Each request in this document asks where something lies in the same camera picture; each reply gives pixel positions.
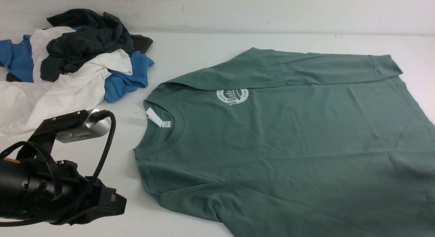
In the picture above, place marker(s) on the green long sleeve shirt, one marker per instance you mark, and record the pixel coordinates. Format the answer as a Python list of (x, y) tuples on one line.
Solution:
[(282, 144)]

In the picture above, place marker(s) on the blue shirt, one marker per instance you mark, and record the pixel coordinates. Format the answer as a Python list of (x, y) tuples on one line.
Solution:
[(125, 80)]

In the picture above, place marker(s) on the white shirt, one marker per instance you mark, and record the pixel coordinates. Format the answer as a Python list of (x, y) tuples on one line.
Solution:
[(25, 105)]

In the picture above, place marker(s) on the dark grey shirt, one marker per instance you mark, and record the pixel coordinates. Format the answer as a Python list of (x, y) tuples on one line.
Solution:
[(92, 34)]

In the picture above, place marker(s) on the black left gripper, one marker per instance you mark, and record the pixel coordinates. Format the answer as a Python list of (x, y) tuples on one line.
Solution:
[(100, 201)]

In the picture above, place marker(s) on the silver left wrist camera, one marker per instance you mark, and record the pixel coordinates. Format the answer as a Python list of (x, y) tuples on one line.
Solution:
[(73, 127)]

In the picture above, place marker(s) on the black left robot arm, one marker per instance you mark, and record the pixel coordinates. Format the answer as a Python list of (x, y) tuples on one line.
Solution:
[(35, 188)]

